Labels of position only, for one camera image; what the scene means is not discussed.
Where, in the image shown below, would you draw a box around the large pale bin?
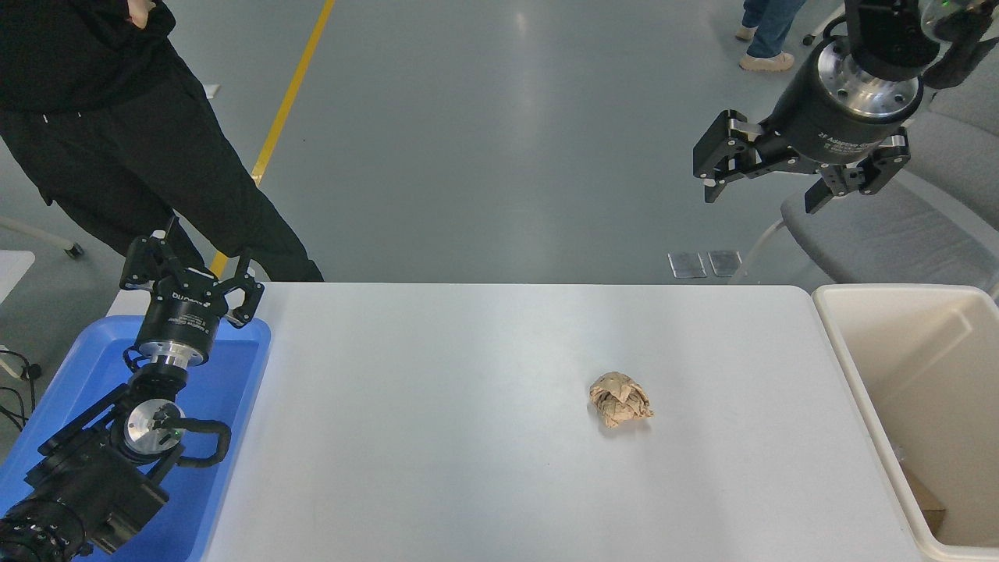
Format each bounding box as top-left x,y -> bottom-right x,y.
812,283 -> 999,562

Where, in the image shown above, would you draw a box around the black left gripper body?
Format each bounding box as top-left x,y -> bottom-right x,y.
139,273 -> 229,356

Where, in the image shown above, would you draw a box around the black cables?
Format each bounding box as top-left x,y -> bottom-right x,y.
0,347 -> 41,434

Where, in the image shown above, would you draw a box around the brown cardboard piece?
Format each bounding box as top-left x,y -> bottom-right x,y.
905,468 -> 947,532

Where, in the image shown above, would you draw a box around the tan paper ball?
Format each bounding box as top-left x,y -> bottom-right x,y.
589,372 -> 654,429

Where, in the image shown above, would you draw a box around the white chair base with casters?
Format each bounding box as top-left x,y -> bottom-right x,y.
802,6 -> 848,46

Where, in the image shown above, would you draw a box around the grey office chair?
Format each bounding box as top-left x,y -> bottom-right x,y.
929,70 -> 999,135
734,168 -> 999,301

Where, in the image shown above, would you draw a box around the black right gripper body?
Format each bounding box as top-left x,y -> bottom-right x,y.
761,56 -> 923,167

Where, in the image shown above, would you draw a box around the blue plastic tray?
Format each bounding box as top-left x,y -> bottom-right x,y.
0,316 -> 272,562

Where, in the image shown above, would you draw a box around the small white table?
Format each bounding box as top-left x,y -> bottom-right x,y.
0,250 -> 36,305

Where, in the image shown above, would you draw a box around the person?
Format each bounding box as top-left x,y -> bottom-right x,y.
0,0 -> 325,283
735,0 -> 809,73

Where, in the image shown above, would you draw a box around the grey chair with white armrest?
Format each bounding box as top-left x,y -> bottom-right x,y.
905,109 -> 999,227

